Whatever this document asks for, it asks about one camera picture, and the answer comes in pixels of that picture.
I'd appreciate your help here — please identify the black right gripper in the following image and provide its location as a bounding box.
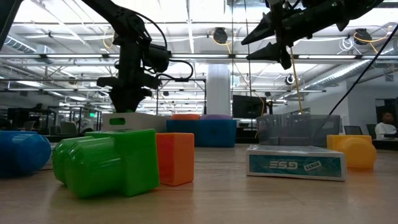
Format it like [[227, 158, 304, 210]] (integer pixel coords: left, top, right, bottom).
[[241, 0, 349, 70]]

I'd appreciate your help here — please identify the blue toy block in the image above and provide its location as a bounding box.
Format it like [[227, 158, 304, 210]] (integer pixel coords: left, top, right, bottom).
[[0, 130, 52, 179]]

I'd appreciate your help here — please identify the person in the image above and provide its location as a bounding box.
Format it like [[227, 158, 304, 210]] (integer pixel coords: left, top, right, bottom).
[[374, 111, 398, 141]]

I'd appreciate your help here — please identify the black ceiling cable reel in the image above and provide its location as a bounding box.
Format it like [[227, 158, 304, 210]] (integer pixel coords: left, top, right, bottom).
[[212, 27, 229, 45], [354, 27, 373, 46]]

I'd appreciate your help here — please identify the black monitor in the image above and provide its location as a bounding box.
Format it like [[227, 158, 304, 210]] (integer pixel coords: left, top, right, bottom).
[[232, 94, 268, 119]]

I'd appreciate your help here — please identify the teal plastic bin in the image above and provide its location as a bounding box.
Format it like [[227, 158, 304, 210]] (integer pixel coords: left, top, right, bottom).
[[165, 118, 238, 148]]

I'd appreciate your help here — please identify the teal printed card deck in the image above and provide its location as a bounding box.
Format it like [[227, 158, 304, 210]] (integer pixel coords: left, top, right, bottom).
[[245, 144, 348, 182]]

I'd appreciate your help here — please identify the grey office chair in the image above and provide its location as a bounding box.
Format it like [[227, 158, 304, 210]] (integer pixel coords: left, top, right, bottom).
[[343, 124, 363, 136]]

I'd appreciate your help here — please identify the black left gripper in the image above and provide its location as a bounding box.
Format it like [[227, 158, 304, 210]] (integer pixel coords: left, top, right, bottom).
[[96, 30, 171, 113]]

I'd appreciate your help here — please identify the dark grey translucent bin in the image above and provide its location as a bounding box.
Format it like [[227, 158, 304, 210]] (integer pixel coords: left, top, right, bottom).
[[256, 113, 341, 147]]

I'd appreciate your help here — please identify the orange foam die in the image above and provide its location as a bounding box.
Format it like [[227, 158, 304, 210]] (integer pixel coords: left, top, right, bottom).
[[170, 113, 201, 121]]

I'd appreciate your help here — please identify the purple foam die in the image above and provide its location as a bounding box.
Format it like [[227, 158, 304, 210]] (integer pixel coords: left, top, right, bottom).
[[200, 114, 233, 121]]

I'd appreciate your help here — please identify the orange toy block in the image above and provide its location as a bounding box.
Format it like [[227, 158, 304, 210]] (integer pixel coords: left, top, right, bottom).
[[155, 132, 196, 187]]

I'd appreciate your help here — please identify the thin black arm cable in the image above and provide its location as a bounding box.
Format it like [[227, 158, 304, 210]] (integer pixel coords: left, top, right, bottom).
[[310, 24, 398, 142]]

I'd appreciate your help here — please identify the bright green toy block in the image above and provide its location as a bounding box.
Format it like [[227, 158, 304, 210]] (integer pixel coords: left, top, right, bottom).
[[52, 128, 161, 199]]

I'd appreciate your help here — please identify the white square pillar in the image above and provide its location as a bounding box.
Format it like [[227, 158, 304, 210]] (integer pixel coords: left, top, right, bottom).
[[206, 63, 233, 116]]

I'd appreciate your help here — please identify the yellow toy block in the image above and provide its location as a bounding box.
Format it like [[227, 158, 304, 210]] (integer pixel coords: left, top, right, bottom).
[[326, 134, 377, 171]]

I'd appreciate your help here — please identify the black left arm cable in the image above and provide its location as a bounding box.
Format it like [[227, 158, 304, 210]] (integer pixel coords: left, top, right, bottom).
[[133, 11, 194, 82]]

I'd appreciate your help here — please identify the yellow cable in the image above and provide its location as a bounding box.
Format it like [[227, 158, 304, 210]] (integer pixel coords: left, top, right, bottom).
[[289, 46, 305, 114]]

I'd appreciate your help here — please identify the light grey plastic bin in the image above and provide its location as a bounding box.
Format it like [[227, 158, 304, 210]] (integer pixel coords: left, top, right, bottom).
[[101, 112, 169, 134]]

